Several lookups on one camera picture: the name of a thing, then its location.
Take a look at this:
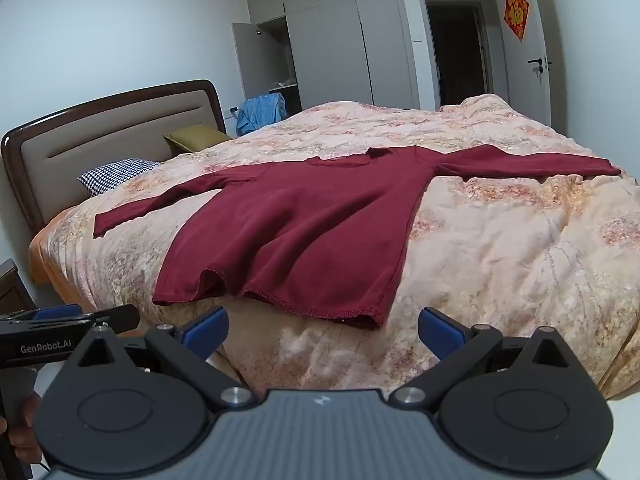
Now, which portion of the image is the padded bed headboard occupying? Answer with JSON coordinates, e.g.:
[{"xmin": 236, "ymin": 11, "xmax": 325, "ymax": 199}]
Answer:
[{"xmin": 1, "ymin": 79, "xmax": 227, "ymax": 237}]

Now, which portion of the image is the houndstooth pillow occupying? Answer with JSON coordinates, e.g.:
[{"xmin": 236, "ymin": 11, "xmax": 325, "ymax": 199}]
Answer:
[{"xmin": 77, "ymin": 158, "xmax": 163, "ymax": 197}]

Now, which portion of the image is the red door decoration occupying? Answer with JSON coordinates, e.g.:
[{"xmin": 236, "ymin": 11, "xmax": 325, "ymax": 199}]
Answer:
[{"xmin": 504, "ymin": 0, "xmax": 530, "ymax": 43}]

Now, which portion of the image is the orange bed sheet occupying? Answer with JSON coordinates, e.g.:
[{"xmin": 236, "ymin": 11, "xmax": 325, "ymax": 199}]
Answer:
[{"xmin": 27, "ymin": 205, "xmax": 151, "ymax": 322}]

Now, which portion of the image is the dark wooden nightstand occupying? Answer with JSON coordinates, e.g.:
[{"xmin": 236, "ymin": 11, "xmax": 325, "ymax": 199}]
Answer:
[{"xmin": 0, "ymin": 259, "xmax": 39, "ymax": 317}]

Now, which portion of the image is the person's left hand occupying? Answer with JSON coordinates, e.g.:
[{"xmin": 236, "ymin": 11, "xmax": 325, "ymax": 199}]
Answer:
[{"xmin": 0, "ymin": 392, "xmax": 45, "ymax": 467}]

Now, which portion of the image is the dark red long-sleeve shirt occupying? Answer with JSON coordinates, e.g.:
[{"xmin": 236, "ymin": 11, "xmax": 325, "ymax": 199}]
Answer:
[{"xmin": 93, "ymin": 144, "xmax": 622, "ymax": 331}]

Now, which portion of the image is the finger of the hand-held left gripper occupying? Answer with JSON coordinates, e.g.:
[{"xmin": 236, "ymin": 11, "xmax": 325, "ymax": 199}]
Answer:
[
  {"xmin": 75, "ymin": 304, "xmax": 141, "ymax": 334},
  {"xmin": 0, "ymin": 305, "xmax": 83, "ymax": 323}
]

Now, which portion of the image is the olive green pillow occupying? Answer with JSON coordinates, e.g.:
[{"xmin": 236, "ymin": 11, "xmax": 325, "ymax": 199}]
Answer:
[{"xmin": 164, "ymin": 126, "xmax": 232, "ymax": 154}]

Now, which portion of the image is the blue cloth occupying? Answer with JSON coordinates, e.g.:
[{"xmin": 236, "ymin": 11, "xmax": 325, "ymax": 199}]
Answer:
[{"xmin": 235, "ymin": 92, "xmax": 287, "ymax": 136}]

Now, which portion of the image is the open grey wardrobe door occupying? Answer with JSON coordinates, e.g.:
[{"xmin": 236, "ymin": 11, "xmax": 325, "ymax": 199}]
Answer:
[{"xmin": 231, "ymin": 22, "xmax": 267, "ymax": 106}]

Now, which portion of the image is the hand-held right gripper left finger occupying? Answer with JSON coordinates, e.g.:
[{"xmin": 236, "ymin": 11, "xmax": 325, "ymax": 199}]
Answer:
[{"xmin": 70, "ymin": 306, "xmax": 259, "ymax": 411}]

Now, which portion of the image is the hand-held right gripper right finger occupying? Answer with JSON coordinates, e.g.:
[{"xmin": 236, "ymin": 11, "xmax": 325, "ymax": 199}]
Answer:
[{"xmin": 389, "ymin": 307, "xmax": 583, "ymax": 408}]

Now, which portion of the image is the grey wardrobe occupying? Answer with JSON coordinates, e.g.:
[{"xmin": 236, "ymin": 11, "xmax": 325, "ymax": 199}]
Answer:
[{"xmin": 245, "ymin": 0, "xmax": 421, "ymax": 113}]

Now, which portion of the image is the white room door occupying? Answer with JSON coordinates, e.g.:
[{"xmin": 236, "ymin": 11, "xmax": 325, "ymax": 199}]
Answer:
[{"xmin": 490, "ymin": 0, "xmax": 554, "ymax": 133}]

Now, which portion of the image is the floral peach quilt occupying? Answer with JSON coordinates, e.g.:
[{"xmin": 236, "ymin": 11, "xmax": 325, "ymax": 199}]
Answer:
[{"xmin": 30, "ymin": 94, "xmax": 640, "ymax": 401}]

